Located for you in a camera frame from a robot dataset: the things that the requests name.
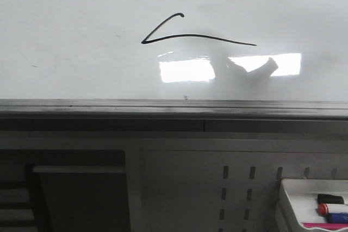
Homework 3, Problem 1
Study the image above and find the white whiteboard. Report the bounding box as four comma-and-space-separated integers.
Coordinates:
1, 0, 347, 102

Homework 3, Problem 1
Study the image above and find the white slotted pegboard panel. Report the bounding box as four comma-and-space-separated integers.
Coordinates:
127, 150, 347, 231

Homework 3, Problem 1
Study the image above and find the dark panel with white bar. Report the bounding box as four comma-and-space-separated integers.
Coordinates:
25, 165, 131, 231

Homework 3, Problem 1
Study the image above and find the white plastic storage tray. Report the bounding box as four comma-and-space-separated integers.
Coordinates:
275, 179, 347, 231

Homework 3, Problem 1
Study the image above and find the red capped marker in tray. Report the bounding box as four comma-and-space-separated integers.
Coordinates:
317, 203, 348, 216

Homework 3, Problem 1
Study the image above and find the pink item in tray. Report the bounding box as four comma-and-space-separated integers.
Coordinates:
302, 223, 347, 231

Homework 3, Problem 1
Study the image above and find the blue marker in tray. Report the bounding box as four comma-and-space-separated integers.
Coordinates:
326, 212, 348, 224

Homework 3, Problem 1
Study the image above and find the grey aluminium whiteboard frame rail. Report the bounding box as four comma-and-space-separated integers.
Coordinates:
1, 99, 347, 134

